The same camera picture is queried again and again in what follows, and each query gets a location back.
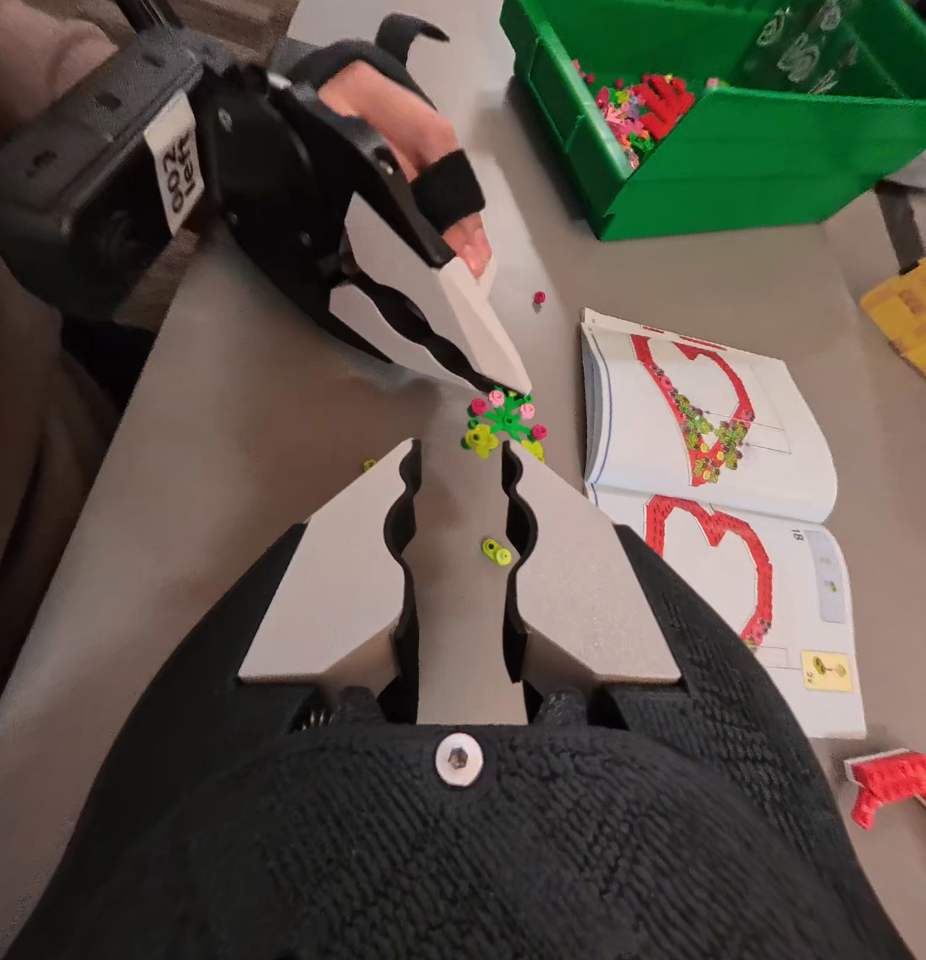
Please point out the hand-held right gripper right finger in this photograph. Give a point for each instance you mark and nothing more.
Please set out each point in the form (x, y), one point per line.
(590, 600)

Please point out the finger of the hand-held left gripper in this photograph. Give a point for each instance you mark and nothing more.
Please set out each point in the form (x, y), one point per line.
(481, 322)
(388, 330)

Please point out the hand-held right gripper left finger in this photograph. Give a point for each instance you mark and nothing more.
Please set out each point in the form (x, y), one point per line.
(335, 592)

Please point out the green lego flower cluster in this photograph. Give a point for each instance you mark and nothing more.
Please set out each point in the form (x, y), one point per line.
(505, 420)

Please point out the pile of loose lego pieces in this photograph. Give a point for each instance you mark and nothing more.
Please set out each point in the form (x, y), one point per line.
(650, 105)

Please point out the yellow lego set box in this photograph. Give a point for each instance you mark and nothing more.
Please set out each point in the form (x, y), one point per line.
(912, 307)

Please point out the person's left hand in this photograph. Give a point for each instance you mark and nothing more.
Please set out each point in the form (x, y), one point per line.
(391, 120)

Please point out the open instruction booklet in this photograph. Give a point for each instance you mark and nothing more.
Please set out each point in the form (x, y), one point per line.
(792, 420)

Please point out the green plastic parts bin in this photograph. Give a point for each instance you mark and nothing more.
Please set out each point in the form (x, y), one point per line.
(732, 172)

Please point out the person's brown clothing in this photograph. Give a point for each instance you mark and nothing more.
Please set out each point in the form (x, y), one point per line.
(35, 465)

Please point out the red lego heart frame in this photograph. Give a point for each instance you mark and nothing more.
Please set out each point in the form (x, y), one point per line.
(897, 784)

